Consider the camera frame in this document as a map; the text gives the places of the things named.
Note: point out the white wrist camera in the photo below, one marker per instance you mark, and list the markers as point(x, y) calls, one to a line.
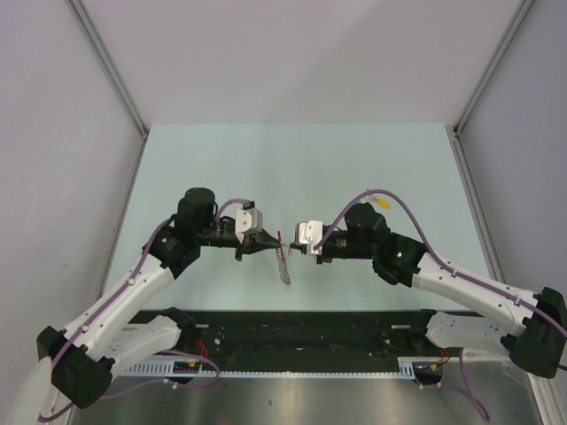
point(248, 221)
point(309, 232)

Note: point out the black mounting base plate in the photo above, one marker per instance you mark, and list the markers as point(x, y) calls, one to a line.
point(305, 341)

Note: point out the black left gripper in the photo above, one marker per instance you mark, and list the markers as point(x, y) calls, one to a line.
point(253, 243)

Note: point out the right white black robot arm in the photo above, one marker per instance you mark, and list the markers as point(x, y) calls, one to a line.
point(529, 327)

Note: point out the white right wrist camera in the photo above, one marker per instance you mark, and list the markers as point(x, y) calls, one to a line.
point(309, 232)

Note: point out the aluminium right corner post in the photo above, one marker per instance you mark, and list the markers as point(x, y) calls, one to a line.
point(511, 33)

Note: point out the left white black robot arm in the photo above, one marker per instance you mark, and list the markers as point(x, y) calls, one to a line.
point(83, 361)

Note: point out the aluminium right side rail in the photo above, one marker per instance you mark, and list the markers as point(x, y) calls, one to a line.
point(478, 214)

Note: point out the aluminium left corner post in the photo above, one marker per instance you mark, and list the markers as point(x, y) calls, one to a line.
point(102, 55)

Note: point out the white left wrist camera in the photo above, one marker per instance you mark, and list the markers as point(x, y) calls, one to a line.
point(248, 221)

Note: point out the white slotted cable duct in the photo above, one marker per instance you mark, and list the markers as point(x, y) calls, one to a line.
point(174, 367)

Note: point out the aluminium corner post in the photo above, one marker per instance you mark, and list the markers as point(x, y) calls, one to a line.
point(511, 33)
point(102, 55)

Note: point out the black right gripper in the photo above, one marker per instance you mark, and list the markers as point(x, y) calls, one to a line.
point(322, 258)

